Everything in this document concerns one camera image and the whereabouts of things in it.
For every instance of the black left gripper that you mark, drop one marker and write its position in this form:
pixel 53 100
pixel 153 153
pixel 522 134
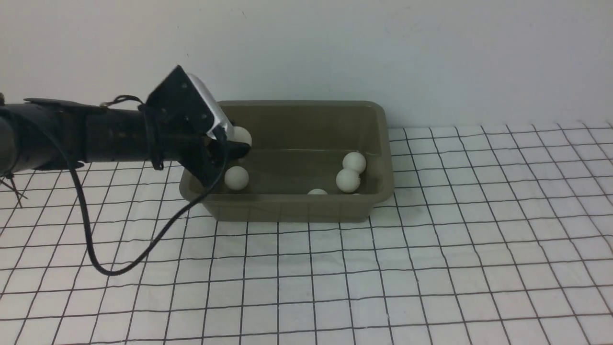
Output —
pixel 172 138

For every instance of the white marked ping-pong ball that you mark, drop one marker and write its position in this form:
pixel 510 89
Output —
pixel 348 181

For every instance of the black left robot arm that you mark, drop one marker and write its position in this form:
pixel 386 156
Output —
pixel 54 135

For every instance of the olive green plastic bin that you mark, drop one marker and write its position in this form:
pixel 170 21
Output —
pixel 298 146

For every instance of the white grid-pattern tablecloth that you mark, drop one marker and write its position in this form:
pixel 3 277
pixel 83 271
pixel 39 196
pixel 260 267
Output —
pixel 494 236

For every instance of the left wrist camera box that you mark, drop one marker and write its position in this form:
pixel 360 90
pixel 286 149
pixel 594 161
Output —
pixel 184 96

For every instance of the black cable tie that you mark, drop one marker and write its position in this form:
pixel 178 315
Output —
pixel 8 180

